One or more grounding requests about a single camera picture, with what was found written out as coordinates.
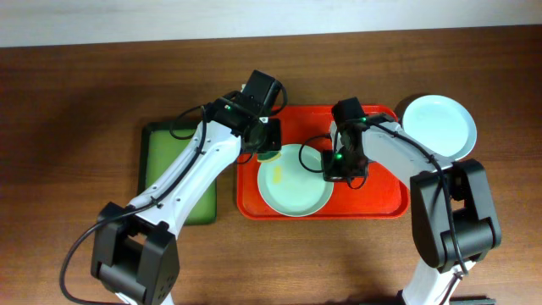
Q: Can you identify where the green yellow sponge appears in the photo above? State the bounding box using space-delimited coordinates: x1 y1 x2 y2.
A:
257 152 280 163

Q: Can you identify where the pale green plate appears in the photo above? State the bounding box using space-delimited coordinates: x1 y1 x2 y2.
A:
257 144 334 217

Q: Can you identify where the light blue top plate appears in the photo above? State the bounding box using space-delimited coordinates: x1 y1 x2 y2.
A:
401 95 478 160

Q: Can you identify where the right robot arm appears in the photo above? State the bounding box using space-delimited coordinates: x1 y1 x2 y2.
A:
322 97 502 304

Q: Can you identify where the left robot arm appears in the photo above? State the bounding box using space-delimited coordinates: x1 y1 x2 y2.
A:
91 70 287 304

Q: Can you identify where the red plastic tray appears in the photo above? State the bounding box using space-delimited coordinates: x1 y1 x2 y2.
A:
236 105 409 220

